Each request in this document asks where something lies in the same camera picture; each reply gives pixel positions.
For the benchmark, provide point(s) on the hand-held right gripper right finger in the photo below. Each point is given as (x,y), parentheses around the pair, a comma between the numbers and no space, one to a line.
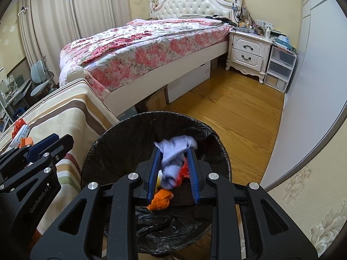
(193,173)

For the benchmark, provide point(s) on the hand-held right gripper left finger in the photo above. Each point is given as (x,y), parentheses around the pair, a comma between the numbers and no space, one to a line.
(153,173)

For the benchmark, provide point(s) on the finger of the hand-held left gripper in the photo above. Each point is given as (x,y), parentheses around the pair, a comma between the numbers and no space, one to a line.
(40,146)
(62,144)

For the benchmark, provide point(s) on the large orange mesh net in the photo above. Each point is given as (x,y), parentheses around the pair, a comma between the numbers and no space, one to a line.
(184,172)

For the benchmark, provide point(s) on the white printed packet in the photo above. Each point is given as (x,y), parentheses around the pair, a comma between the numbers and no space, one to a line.
(23,135)

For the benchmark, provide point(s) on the orange plastic wrapper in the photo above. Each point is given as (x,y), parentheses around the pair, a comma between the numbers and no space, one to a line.
(161,199)

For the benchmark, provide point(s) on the purple paper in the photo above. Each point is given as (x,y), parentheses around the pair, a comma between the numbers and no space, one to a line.
(173,151)

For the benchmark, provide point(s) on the black bag-lined trash bin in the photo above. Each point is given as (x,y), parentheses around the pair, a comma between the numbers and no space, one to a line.
(130,140)

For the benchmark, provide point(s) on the striped blanket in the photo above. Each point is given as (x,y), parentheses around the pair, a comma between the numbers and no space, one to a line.
(67,105)

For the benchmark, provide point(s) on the grey study desk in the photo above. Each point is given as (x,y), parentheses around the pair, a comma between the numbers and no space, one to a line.
(16,92)

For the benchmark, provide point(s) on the grey-blue desk chair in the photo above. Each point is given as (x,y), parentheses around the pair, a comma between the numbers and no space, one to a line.
(40,78)

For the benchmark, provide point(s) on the cardboard box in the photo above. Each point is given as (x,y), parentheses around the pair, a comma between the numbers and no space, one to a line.
(156,100)

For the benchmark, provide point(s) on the white storage box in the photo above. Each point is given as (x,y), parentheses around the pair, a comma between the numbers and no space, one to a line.
(189,82)

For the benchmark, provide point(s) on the floral quilt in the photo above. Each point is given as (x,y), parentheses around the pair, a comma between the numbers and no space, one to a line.
(135,48)

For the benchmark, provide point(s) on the beige curtain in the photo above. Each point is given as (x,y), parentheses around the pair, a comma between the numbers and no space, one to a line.
(67,19)

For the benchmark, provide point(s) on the white nightstand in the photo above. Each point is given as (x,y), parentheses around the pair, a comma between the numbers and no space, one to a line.
(248,52)

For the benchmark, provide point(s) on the clear plastic drawer unit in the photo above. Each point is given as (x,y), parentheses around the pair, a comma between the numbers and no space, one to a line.
(279,67)

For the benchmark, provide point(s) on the white wardrobe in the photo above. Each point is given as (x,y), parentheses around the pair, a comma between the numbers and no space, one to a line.
(311,73)

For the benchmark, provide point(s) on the black pouch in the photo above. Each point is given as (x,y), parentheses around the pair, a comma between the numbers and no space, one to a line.
(221,19)

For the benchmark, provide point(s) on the group of small toiletry bottles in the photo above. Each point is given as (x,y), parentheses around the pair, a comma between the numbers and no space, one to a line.
(252,27)

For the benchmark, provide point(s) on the blue tissue box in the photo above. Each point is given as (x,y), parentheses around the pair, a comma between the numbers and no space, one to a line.
(283,42)

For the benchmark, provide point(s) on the white bed with tufted headboard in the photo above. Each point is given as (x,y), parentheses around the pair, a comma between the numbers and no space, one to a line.
(189,2)

